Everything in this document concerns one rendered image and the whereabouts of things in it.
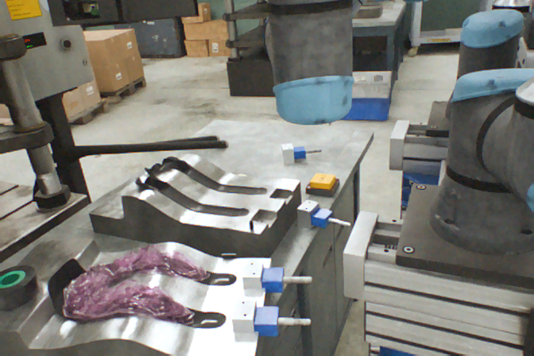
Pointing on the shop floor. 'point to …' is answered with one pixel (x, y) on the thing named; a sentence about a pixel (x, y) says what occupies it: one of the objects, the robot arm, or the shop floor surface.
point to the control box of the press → (47, 64)
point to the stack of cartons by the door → (206, 34)
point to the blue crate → (369, 109)
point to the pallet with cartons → (115, 63)
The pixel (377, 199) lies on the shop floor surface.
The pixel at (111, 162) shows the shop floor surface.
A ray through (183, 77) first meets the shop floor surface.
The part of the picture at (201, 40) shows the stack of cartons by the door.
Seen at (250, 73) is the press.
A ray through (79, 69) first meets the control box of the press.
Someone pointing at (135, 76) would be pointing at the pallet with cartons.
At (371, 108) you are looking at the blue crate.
